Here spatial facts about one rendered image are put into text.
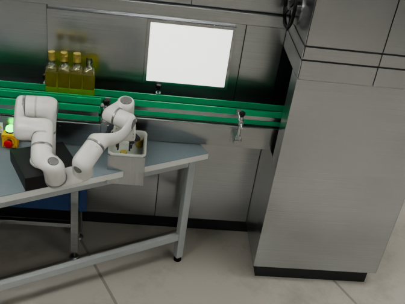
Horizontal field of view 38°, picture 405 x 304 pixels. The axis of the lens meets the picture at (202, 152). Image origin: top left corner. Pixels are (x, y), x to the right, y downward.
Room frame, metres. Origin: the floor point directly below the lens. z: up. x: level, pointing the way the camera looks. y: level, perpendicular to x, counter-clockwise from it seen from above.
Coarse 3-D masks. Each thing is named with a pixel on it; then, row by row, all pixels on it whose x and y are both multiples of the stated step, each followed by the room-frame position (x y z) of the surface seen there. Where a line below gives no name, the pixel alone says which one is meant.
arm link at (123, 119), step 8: (120, 112) 2.11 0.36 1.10; (128, 112) 2.13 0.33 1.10; (120, 120) 2.09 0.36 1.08; (128, 120) 2.08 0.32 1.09; (128, 128) 2.06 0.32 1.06; (96, 136) 1.99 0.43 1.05; (104, 136) 1.99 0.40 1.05; (112, 136) 2.01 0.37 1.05; (120, 136) 2.02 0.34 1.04; (104, 144) 1.98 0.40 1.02; (112, 144) 2.01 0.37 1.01
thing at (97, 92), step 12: (0, 84) 2.48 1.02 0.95; (12, 84) 2.49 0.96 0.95; (24, 84) 2.50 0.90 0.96; (36, 84) 2.51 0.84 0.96; (108, 96) 2.55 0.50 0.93; (120, 96) 2.56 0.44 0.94; (132, 96) 2.57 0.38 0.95; (144, 96) 2.57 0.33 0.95; (156, 96) 2.58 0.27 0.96; (168, 96) 2.59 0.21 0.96; (240, 108) 2.64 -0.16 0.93; (252, 108) 2.64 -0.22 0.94; (264, 108) 2.65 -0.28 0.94; (276, 108) 2.66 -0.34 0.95
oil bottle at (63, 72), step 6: (60, 66) 2.48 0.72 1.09; (66, 66) 2.48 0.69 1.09; (60, 72) 2.46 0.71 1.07; (66, 72) 2.47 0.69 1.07; (60, 78) 2.46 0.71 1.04; (66, 78) 2.47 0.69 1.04; (60, 84) 2.46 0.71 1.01; (66, 84) 2.47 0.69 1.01; (60, 90) 2.46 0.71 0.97; (66, 90) 2.47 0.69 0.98
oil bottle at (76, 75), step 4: (72, 68) 2.48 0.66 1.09; (76, 68) 2.49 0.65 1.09; (80, 68) 2.49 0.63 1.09; (72, 72) 2.47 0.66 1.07; (76, 72) 2.48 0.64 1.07; (80, 72) 2.48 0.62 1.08; (72, 76) 2.47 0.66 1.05; (76, 76) 2.47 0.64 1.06; (80, 76) 2.48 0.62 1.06; (72, 80) 2.47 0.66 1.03; (76, 80) 2.47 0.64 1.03; (80, 80) 2.48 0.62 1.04; (72, 84) 2.47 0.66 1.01; (76, 84) 2.47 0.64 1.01; (80, 84) 2.48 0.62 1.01; (72, 88) 2.47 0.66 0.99; (76, 88) 2.47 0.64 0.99; (80, 88) 2.48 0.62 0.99; (72, 92) 2.47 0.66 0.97; (76, 92) 2.47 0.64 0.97; (80, 92) 2.48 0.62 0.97
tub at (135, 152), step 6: (138, 132) 2.41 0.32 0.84; (144, 132) 2.42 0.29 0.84; (144, 138) 2.38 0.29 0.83; (120, 144) 2.39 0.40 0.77; (126, 144) 2.39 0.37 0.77; (144, 144) 2.31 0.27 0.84; (108, 150) 2.21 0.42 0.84; (114, 150) 2.33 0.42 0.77; (120, 150) 2.33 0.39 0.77; (132, 150) 2.35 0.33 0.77; (138, 150) 2.36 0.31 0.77; (144, 150) 2.26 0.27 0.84; (132, 156) 2.20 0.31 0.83; (138, 156) 2.21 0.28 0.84; (144, 156) 2.22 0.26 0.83
